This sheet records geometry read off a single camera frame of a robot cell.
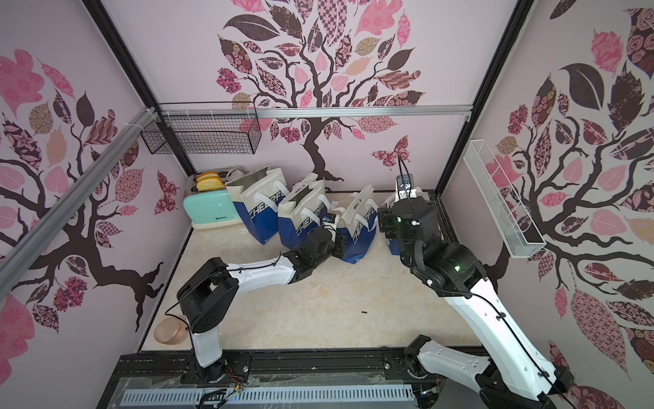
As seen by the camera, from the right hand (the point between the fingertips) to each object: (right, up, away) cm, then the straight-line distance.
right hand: (405, 208), depth 61 cm
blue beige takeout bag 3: (-10, -4, +22) cm, 24 cm away
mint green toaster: (-67, +1, +39) cm, 78 cm away
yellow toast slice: (-67, +11, +37) cm, 77 cm away
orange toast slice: (-69, +15, +39) cm, 81 cm away
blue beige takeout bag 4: (+5, -13, +33) cm, 36 cm away
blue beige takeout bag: (-45, +5, +28) cm, 53 cm away
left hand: (-14, -10, +27) cm, 32 cm away
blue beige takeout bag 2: (-28, 0, +23) cm, 36 cm away
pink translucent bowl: (-70, -39, +19) cm, 83 cm away
